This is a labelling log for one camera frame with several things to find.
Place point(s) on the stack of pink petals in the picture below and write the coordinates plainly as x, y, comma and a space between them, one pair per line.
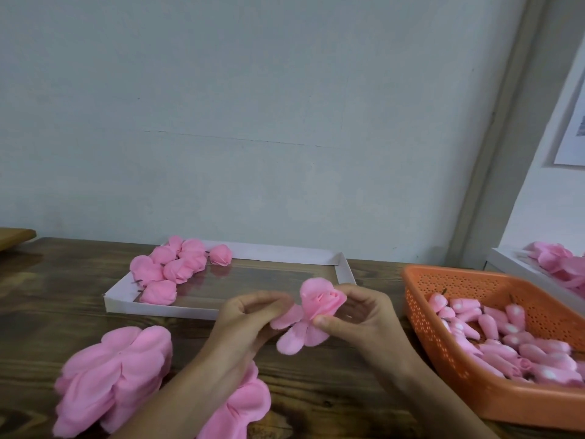
239, 408
111, 379

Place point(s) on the person's right hand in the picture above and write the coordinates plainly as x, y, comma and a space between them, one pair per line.
370, 326

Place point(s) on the white paper notice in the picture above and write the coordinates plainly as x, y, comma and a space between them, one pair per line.
573, 132

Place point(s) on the person's left hand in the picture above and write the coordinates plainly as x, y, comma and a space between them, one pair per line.
239, 326

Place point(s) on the white shallow tray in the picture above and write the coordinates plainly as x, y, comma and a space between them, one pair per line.
238, 283

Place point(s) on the person's right forearm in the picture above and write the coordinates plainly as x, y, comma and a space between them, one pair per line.
439, 405

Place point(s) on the group of finished pink roses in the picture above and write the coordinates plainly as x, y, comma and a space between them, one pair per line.
144, 269

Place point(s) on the pink petal flower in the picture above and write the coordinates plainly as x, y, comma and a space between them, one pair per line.
193, 254

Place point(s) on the person's left forearm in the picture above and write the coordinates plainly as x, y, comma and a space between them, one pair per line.
169, 405

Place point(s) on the grey door frame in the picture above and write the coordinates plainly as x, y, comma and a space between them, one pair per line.
510, 123

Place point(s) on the pile of pink petals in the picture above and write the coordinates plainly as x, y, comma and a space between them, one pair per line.
556, 260

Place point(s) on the pink rose buds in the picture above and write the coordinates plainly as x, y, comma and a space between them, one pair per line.
494, 341

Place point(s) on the orange plastic basket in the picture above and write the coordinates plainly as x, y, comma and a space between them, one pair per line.
475, 402

